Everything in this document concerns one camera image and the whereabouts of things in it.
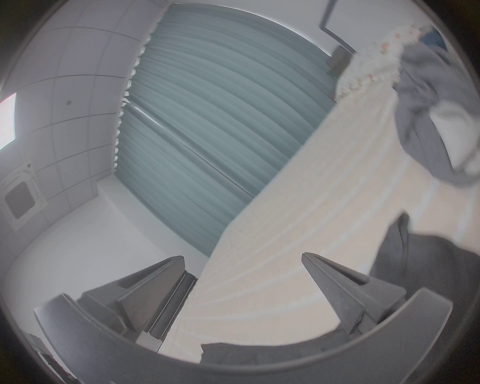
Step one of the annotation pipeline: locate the blue-green curtain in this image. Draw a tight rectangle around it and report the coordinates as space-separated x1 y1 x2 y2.
112 4 357 259

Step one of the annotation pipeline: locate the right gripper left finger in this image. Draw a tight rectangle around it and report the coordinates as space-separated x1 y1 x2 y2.
77 256 187 332

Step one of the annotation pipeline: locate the ceiling light panel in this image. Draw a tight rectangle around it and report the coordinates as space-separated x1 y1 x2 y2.
0 93 18 151

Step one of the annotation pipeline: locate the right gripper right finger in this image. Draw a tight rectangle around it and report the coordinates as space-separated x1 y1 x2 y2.
302 252 408 334

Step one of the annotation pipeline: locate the white printed pillow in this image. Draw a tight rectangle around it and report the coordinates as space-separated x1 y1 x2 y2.
335 24 432 102

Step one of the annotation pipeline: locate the black garment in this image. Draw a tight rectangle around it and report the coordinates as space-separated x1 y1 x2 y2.
200 213 480 366

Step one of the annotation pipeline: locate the square ceiling air vent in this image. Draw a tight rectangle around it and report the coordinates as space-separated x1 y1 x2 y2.
0 160 50 230

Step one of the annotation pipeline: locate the pile of clothes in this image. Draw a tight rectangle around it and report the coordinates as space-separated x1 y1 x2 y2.
392 26 480 188

